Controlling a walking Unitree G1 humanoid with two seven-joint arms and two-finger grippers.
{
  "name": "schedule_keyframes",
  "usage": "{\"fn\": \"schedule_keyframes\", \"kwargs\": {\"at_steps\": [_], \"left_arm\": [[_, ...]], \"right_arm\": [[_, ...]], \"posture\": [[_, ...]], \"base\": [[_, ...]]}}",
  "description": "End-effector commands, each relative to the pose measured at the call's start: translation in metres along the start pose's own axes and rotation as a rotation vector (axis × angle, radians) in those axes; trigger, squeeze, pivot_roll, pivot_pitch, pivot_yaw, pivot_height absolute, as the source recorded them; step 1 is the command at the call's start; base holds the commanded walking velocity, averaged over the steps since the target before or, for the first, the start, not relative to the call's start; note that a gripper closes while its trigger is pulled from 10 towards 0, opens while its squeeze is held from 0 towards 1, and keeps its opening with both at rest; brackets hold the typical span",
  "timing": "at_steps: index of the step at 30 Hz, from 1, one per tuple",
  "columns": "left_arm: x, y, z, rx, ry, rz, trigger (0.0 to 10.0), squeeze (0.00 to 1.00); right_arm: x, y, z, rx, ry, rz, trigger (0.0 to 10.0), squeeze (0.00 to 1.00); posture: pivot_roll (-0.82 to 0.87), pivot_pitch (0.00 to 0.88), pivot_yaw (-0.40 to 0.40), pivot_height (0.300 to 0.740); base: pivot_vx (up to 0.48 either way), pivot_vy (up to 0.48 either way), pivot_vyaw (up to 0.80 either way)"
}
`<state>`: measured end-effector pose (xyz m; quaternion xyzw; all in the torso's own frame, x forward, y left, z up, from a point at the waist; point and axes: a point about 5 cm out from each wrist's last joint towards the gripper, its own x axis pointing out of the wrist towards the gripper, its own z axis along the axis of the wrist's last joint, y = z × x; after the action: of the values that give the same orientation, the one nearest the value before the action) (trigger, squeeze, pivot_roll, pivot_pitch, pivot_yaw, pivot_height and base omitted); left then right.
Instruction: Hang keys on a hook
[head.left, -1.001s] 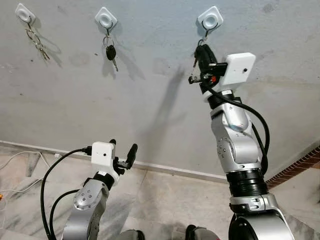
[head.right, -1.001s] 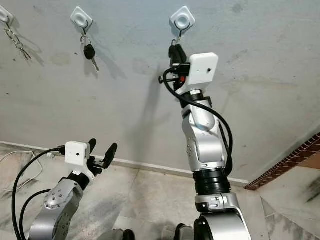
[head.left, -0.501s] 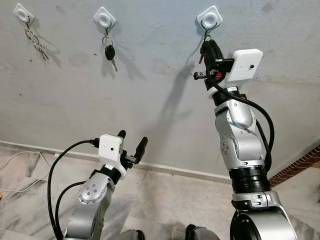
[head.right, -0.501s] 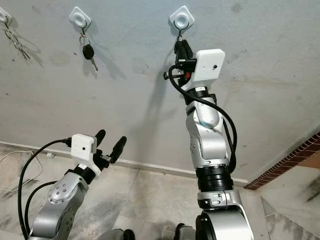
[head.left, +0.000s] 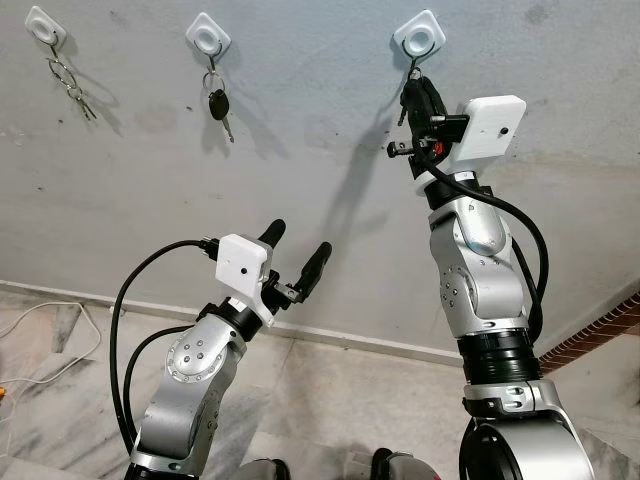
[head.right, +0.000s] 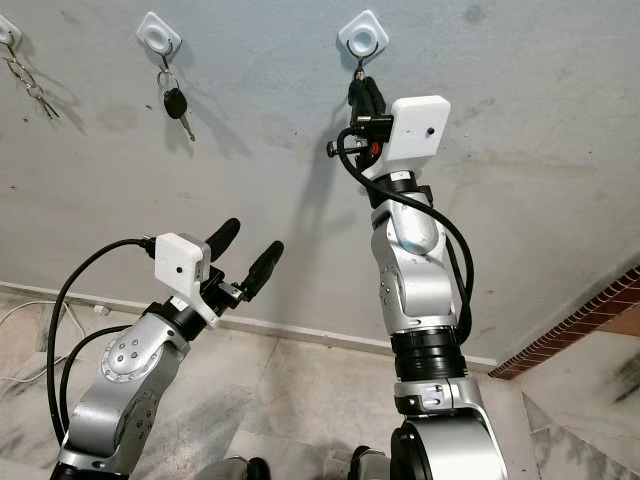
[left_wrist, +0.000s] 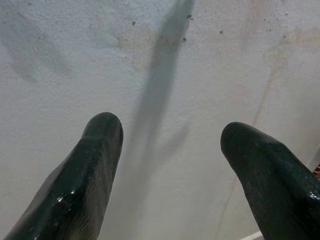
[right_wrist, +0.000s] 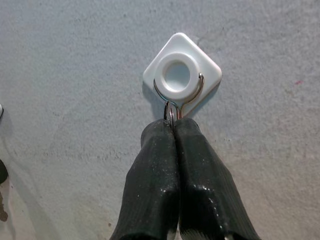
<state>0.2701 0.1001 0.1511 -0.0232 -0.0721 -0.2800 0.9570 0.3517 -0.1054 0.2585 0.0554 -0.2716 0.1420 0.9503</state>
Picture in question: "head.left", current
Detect black headed car key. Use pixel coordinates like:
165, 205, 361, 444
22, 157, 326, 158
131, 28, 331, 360
202, 58, 237, 144

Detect grey black robot legs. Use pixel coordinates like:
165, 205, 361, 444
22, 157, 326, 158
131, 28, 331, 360
235, 448, 441, 480

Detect silver key bunch with rings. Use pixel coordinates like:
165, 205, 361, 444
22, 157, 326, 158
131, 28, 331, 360
47, 54, 100, 123

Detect red brick skirting strip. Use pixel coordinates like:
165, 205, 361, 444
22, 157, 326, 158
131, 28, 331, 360
538, 292, 640, 375

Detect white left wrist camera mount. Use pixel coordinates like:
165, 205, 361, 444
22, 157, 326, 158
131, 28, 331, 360
214, 233, 277, 327

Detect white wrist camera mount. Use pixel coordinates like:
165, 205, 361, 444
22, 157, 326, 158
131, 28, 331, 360
214, 233, 277, 327
454, 94, 529, 173

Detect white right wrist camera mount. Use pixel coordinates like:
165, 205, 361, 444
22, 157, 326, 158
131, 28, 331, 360
454, 94, 529, 173

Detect white square wall hook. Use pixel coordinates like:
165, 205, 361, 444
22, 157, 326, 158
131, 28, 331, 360
391, 9, 448, 62
184, 11, 233, 57
24, 5, 69, 50

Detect short black left arm cable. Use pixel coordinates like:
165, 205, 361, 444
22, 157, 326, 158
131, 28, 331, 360
124, 325, 196, 441

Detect white floor cable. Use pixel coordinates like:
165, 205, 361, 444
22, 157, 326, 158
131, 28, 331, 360
0, 298, 105, 393

